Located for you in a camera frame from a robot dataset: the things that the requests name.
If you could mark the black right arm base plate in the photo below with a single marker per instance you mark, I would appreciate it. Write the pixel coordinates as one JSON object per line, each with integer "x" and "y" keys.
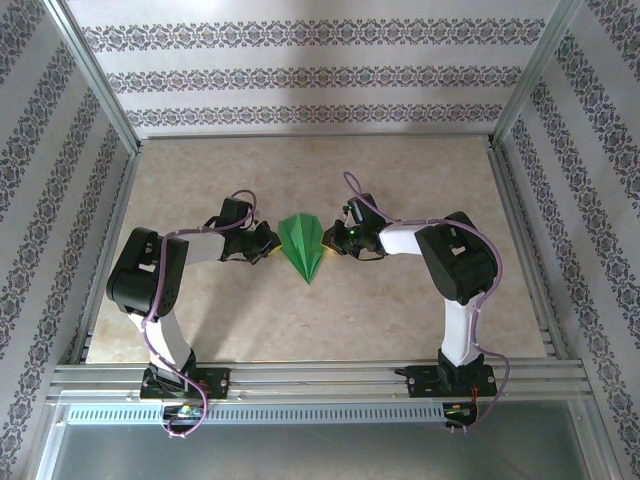
{"x": 425, "y": 382}

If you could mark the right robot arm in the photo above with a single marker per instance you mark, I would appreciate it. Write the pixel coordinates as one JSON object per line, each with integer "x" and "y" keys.
{"x": 460, "y": 265}

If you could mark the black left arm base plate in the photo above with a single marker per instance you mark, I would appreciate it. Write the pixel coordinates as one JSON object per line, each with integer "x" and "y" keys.
{"x": 217, "y": 382}

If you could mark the aluminium mounting rail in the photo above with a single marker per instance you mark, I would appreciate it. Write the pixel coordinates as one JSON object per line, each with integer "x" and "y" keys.
{"x": 320, "y": 380}

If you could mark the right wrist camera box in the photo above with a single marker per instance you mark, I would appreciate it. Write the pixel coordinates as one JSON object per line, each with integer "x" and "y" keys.
{"x": 344, "y": 215}

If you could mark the green paper sheet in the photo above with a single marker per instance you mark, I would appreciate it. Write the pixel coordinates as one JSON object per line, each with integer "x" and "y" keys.
{"x": 302, "y": 245}

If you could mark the aluminium back rail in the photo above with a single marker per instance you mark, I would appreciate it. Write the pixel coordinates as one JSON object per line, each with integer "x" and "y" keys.
{"x": 315, "y": 136}

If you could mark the small circuit board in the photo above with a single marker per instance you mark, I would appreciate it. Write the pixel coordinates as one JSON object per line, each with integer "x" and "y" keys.
{"x": 457, "y": 412}
{"x": 185, "y": 411}

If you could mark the grey metal sheet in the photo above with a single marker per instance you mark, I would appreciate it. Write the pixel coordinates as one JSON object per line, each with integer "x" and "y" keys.
{"x": 320, "y": 455}

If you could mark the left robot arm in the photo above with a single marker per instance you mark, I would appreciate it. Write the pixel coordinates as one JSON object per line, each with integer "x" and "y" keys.
{"x": 140, "y": 280}

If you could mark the aluminium frame post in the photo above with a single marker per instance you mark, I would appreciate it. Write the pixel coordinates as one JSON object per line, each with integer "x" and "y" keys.
{"x": 537, "y": 75}
{"x": 95, "y": 80}

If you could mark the aluminium side rail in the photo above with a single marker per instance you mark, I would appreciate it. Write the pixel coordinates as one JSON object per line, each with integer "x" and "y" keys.
{"x": 520, "y": 225}
{"x": 114, "y": 230}

